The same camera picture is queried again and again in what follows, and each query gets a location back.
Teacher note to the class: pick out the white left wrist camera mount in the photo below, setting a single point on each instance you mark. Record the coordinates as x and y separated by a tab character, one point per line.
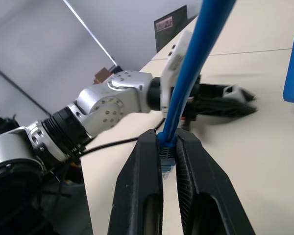
175	60

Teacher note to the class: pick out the black monitor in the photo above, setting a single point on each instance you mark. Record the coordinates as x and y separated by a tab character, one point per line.
170	27

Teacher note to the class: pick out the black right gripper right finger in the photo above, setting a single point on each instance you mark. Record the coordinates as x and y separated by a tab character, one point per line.
205	186

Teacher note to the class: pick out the brown box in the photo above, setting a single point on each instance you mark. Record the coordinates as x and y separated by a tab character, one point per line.
102	75

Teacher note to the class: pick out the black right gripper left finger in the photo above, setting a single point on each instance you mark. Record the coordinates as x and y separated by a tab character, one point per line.
134	186

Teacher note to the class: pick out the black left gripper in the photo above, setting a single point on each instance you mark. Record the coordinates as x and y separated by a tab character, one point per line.
194	107

